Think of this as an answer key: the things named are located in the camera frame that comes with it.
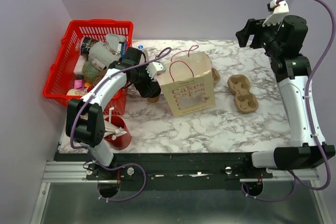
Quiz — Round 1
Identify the pink and beige paper bag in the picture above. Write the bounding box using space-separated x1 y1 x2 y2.
157 45 215 116

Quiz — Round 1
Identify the brown paper coffee cup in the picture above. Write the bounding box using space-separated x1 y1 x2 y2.
147 96 160 103

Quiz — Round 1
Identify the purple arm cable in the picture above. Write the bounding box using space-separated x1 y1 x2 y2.
69 47 173 202
241 0 336 202

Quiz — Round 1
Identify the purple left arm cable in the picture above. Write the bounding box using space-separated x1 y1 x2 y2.
69 47 173 202

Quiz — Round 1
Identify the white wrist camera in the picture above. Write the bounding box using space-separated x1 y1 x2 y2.
262 0 289 27
146 61 166 82

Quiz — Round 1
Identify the grey cloth pouch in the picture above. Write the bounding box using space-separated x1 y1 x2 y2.
88 34 127 71

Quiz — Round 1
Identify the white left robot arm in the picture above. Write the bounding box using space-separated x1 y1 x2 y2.
65 47 171 179

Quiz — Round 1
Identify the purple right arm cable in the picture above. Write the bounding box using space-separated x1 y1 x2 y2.
241 0 336 202

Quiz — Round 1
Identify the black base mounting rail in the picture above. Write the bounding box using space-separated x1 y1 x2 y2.
54 152 279 192

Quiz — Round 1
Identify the clear plastic water bottle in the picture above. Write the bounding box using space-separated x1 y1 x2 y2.
138 45 149 61

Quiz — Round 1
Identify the dark printed can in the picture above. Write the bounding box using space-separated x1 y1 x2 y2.
79 36 99 57

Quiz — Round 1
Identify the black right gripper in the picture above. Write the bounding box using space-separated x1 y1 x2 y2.
235 16 284 57

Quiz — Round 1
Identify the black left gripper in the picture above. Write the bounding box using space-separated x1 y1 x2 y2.
130 62 160 98

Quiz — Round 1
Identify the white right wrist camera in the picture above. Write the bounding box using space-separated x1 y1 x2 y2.
262 0 289 27

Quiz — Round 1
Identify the red plastic shopping basket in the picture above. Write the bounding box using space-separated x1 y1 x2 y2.
43 19 133 107

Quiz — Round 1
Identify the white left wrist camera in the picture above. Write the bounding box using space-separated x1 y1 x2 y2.
146 61 166 82

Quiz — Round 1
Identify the pink small packet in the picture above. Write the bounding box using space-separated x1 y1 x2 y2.
73 80 85 90

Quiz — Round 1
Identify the aluminium frame rail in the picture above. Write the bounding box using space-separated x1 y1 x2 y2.
41 160 320 183

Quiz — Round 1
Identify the red cylindrical straw holder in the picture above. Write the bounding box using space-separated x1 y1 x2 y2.
104 115 131 151

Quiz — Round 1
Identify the blue book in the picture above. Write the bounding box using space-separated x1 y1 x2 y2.
119 41 128 58

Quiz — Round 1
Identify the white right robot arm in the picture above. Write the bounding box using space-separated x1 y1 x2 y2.
236 15 335 178

